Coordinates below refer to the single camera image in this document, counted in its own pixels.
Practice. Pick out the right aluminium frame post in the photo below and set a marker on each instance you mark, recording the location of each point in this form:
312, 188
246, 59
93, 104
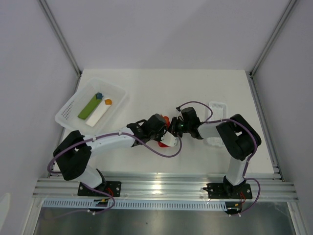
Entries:
277, 30

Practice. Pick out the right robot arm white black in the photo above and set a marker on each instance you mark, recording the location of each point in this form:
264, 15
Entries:
239, 138

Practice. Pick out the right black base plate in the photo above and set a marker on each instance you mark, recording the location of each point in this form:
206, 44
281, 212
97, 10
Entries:
223, 191

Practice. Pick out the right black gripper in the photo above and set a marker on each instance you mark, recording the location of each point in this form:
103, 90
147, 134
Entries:
172, 127

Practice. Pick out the large white plastic basket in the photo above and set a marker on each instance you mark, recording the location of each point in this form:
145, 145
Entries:
114, 97

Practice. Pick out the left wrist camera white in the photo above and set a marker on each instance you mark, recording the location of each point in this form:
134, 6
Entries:
169, 140

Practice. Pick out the aluminium frame post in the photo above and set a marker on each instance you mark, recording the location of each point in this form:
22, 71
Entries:
59, 35
277, 30

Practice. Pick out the green rolled napkin bundle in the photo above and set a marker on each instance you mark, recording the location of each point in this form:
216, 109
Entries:
89, 108

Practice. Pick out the left aluminium frame post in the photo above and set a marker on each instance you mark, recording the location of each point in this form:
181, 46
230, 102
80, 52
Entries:
59, 35

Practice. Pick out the orange plastic spoon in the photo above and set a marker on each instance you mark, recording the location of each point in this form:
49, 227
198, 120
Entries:
167, 119

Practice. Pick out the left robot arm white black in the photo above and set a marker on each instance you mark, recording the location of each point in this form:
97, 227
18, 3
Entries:
75, 151

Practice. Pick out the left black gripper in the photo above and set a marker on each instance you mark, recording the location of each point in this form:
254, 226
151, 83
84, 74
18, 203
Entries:
162, 131

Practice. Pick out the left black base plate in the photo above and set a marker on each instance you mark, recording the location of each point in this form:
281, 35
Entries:
112, 188

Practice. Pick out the white slotted cable duct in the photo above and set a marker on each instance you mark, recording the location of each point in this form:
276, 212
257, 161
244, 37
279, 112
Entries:
135, 204

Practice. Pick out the red paper napkin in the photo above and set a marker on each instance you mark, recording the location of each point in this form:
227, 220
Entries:
162, 145

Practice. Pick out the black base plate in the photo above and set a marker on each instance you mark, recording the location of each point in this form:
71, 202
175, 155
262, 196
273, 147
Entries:
112, 188
223, 191

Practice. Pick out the aluminium mounting rail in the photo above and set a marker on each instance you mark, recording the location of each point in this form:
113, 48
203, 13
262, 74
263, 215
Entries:
163, 186

